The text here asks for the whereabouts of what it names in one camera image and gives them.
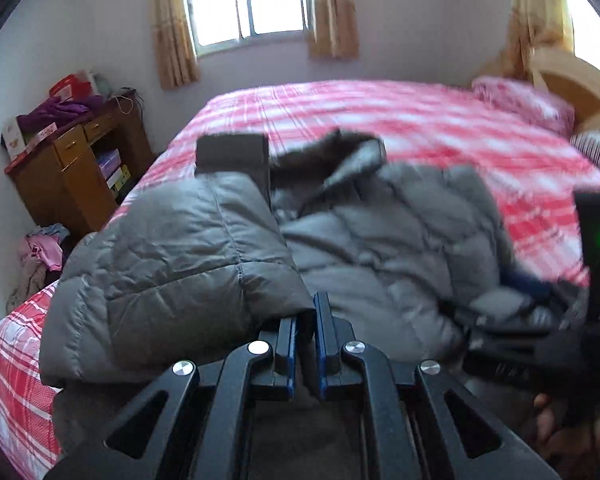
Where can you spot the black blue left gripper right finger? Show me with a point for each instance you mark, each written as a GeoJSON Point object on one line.
{"type": "Point", "coordinates": [418, 421]}

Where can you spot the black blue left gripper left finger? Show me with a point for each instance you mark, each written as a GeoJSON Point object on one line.
{"type": "Point", "coordinates": [192, 422]}

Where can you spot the grey puffer jacket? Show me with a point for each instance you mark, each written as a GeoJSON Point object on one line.
{"type": "Point", "coordinates": [197, 266]}

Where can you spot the pink clothes pile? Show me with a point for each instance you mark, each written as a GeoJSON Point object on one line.
{"type": "Point", "coordinates": [39, 252]}

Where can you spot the purple clothes on desk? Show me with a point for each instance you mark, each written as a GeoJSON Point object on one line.
{"type": "Point", "coordinates": [56, 111]}

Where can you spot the person's right hand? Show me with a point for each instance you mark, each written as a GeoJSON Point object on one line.
{"type": "Point", "coordinates": [573, 451]}

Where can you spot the red white plaid bedsheet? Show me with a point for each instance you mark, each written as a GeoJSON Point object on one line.
{"type": "Point", "coordinates": [531, 172]}

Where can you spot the pink floral pillow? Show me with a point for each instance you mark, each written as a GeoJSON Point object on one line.
{"type": "Point", "coordinates": [535, 106]}

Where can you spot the stacked books in desk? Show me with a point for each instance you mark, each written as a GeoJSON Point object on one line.
{"type": "Point", "coordinates": [114, 171]}

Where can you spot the wooden desk cabinet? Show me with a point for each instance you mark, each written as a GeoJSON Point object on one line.
{"type": "Point", "coordinates": [61, 182]}

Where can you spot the flat red box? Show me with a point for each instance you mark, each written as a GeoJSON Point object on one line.
{"type": "Point", "coordinates": [30, 148]}

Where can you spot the beige curtain near headboard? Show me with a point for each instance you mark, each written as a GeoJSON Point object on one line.
{"type": "Point", "coordinates": [533, 24]}

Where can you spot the white carton on desk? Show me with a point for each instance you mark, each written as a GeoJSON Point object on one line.
{"type": "Point", "coordinates": [15, 138]}

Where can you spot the red box on desk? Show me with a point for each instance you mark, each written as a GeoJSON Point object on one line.
{"type": "Point", "coordinates": [75, 86]}

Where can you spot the left beige curtain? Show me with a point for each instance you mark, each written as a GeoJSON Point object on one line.
{"type": "Point", "coordinates": [173, 44]}

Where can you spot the right beige curtain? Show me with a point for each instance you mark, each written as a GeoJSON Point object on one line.
{"type": "Point", "coordinates": [334, 30]}

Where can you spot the window with white frame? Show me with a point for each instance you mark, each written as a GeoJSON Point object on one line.
{"type": "Point", "coordinates": [219, 25]}

